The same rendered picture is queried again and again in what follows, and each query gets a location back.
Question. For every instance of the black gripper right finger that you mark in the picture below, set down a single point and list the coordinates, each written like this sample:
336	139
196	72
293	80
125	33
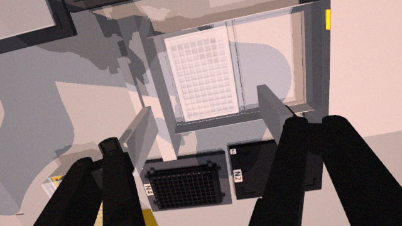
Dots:
368	192

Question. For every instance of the yellow open-top bin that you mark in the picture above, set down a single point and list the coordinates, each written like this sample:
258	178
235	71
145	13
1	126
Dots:
149	218

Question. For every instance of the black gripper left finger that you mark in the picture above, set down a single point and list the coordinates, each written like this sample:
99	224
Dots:
109	181

